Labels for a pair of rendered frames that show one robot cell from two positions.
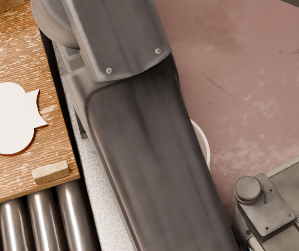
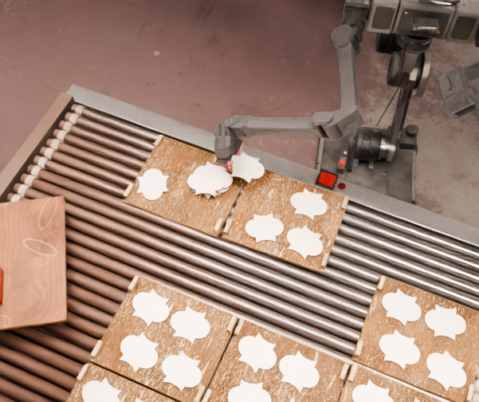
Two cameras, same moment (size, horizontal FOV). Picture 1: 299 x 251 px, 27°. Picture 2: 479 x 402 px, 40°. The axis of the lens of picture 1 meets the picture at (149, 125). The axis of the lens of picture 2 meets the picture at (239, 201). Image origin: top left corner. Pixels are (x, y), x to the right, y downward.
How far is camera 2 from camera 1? 2.04 m
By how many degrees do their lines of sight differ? 31
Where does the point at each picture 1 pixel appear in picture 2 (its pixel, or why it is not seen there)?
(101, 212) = (366, 202)
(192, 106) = not seen: hidden behind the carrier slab
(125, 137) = not seen: outside the picture
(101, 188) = (356, 197)
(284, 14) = (220, 120)
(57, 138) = (329, 195)
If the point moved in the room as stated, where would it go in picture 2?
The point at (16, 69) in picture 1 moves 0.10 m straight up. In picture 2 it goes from (287, 190) to (289, 176)
